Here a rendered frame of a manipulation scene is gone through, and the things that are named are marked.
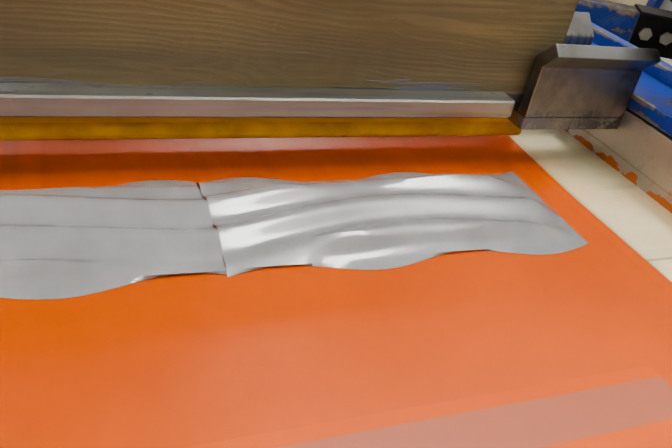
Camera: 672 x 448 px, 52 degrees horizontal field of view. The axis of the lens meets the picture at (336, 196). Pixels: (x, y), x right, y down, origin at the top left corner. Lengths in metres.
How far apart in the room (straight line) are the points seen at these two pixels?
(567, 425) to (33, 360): 0.18
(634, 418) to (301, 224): 0.15
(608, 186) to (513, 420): 0.21
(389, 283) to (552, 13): 0.18
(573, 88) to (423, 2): 0.11
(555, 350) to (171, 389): 0.14
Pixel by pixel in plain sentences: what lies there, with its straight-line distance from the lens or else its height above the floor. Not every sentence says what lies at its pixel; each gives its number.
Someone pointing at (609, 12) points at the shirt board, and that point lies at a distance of 1.06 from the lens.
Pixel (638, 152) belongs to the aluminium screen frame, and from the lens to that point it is 0.44.
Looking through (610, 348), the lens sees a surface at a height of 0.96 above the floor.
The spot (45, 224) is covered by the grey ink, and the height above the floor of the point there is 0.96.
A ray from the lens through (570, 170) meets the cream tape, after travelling 0.43.
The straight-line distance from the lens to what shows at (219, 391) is 0.23.
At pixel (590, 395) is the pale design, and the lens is 0.27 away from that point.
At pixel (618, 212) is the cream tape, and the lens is 0.40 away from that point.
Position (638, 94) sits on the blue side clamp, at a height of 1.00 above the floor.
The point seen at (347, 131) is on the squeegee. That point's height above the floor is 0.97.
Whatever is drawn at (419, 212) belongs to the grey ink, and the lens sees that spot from 0.33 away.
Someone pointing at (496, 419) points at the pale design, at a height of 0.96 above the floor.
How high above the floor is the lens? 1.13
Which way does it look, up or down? 31 degrees down
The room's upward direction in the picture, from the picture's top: 11 degrees clockwise
